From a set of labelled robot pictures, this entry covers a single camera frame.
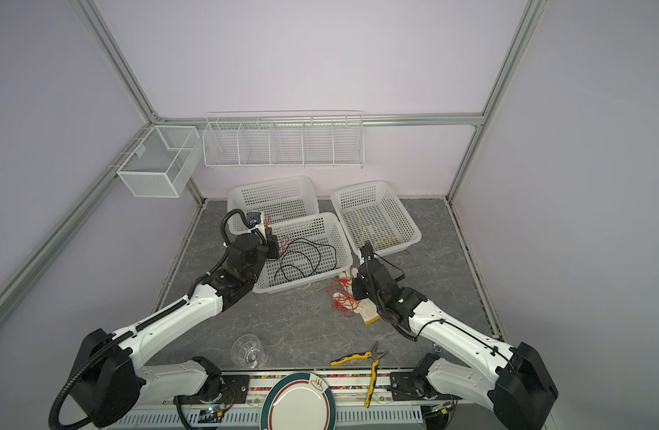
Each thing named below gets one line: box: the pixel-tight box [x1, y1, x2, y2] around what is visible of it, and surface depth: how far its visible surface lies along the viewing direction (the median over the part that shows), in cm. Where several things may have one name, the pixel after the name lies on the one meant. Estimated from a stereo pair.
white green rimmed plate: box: [259, 371, 337, 430], surface depth 72 cm
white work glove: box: [333, 266, 383, 326], surface depth 90 cm
